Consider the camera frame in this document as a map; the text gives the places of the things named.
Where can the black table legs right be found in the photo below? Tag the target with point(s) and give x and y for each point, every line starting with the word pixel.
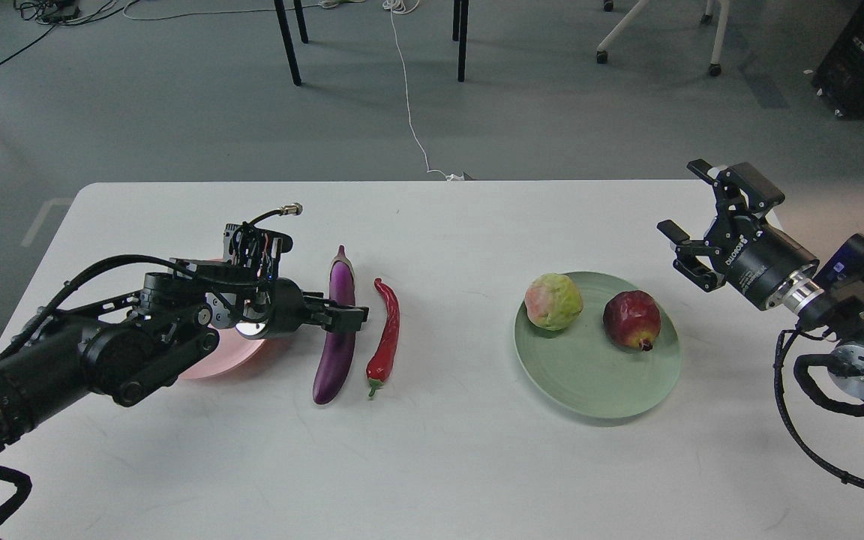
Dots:
pixel 459 30

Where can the pink plate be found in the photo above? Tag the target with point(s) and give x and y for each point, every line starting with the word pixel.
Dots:
pixel 232 351

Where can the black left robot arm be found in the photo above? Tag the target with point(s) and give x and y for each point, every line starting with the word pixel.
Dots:
pixel 129 325

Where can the green plate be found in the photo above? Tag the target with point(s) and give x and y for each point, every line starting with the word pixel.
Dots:
pixel 581 369

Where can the black table legs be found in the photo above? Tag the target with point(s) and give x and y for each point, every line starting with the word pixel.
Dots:
pixel 287 38
pixel 459 30

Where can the red pomegranate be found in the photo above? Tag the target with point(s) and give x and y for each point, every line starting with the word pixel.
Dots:
pixel 632 319

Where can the red chili pepper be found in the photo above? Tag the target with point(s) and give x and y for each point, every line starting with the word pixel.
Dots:
pixel 382 362

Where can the black table legs left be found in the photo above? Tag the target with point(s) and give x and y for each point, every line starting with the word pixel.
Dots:
pixel 287 38

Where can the purple eggplant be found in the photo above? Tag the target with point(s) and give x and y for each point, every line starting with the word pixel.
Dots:
pixel 338 351

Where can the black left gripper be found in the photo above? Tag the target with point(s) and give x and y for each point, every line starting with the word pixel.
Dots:
pixel 286 308

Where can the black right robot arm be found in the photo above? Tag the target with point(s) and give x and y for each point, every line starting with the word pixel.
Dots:
pixel 831 300

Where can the green pink peach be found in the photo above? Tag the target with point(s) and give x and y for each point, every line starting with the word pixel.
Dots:
pixel 553 301

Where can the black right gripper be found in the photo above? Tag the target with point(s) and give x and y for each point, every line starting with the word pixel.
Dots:
pixel 755 263

